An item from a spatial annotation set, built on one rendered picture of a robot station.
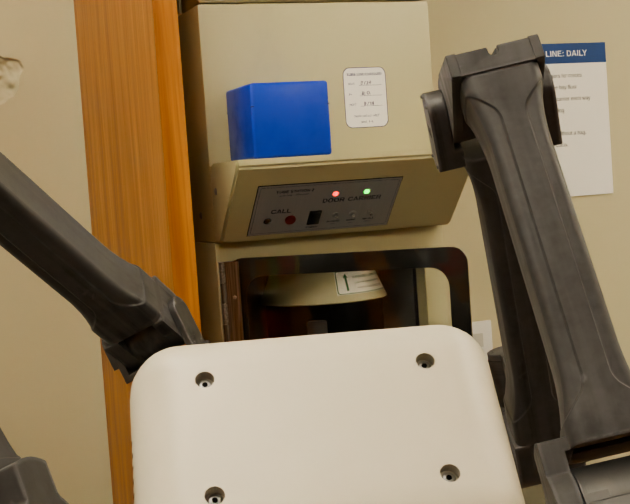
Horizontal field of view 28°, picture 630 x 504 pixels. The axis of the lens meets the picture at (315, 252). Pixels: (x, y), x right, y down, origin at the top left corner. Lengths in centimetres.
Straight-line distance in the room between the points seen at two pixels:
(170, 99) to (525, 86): 60
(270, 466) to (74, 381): 135
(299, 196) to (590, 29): 96
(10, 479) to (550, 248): 41
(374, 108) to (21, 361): 69
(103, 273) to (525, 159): 41
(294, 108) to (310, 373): 84
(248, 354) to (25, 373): 130
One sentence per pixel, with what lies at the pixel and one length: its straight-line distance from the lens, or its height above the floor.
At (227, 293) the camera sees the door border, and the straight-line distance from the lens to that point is 158.
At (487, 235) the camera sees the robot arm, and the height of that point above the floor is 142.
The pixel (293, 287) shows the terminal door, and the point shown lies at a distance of 155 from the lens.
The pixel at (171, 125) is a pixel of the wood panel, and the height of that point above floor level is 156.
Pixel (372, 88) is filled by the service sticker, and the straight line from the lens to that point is 167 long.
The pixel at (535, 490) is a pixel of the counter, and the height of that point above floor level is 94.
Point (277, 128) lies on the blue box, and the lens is 150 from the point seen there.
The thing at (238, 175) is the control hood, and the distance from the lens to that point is 149.
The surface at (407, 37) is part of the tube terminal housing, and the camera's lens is 170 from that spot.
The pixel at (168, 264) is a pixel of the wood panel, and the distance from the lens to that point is 150.
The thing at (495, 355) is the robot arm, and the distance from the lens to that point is 132.
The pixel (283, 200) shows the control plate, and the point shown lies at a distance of 154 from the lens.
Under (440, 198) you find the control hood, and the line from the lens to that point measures 164.
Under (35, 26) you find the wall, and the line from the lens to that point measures 200.
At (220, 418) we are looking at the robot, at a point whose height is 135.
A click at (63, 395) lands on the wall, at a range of 200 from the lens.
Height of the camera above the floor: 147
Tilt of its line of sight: 3 degrees down
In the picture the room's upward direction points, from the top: 4 degrees counter-clockwise
